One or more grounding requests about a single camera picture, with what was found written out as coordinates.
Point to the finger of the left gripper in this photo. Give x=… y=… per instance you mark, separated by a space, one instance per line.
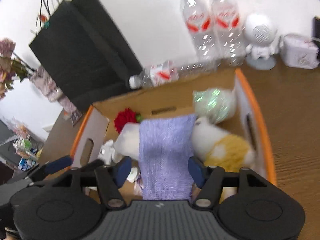
x=58 y=165

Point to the dried pink flowers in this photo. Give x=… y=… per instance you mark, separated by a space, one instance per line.
x=12 y=67

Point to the translucent white plastic container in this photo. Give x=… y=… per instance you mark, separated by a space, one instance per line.
x=127 y=142

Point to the lying water bottle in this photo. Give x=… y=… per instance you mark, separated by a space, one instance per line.
x=170 y=71

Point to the left standing water bottle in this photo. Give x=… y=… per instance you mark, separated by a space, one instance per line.
x=200 y=27

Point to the yellow white plush toy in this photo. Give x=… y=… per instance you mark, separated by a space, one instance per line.
x=215 y=146

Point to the purple woven drawstring pouch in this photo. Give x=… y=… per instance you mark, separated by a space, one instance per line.
x=164 y=150

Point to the white astronaut speaker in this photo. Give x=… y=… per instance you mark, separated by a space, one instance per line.
x=260 y=33

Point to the orange red cardboard box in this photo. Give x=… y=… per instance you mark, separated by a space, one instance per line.
x=176 y=99

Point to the right standing water bottle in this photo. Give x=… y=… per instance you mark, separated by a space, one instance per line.
x=227 y=26

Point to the standing water bottle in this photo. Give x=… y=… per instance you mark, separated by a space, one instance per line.
x=227 y=26
x=200 y=27

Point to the red artificial rose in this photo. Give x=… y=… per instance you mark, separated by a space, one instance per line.
x=124 y=117

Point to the clear iridescent plastic bag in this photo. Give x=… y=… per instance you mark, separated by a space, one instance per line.
x=216 y=104

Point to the white tin box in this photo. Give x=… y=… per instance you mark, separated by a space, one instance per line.
x=298 y=51

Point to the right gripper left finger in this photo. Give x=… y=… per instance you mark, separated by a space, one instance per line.
x=110 y=180

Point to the white folding gadget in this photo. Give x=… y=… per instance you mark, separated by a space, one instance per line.
x=106 y=152

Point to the black paper bag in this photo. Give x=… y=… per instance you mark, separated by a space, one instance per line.
x=85 y=53

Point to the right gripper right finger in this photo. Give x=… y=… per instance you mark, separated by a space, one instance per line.
x=208 y=180

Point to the purple marbled vase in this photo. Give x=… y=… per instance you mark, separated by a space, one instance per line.
x=48 y=87

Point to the black charger stand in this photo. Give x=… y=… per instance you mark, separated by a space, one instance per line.
x=316 y=31

